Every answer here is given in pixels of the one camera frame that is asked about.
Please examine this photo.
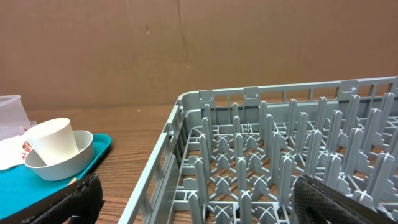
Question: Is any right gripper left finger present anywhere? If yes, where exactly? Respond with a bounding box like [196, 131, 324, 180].
[1, 173, 105, 224]

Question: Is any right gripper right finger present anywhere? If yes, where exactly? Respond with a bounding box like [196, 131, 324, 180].
[292, 175, 397, 224]

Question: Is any white napkin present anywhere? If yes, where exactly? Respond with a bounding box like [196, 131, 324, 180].
[0, 136, 25, 170]

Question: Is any grey dishwasher rack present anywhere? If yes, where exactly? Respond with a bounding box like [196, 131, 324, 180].
[119, 77, 397, 223]

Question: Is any grey bowl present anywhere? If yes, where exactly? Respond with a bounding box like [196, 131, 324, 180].
[24, 131, 94, 181]

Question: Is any teal serving tray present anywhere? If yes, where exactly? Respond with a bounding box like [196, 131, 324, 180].
[0, 134, 111, 219]

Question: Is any white paper cup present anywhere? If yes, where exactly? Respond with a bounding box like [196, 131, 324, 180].
[24, 118, 78, 166]

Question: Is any clear plastic bin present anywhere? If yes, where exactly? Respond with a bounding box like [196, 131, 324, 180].
[0, 95, 37, 140]

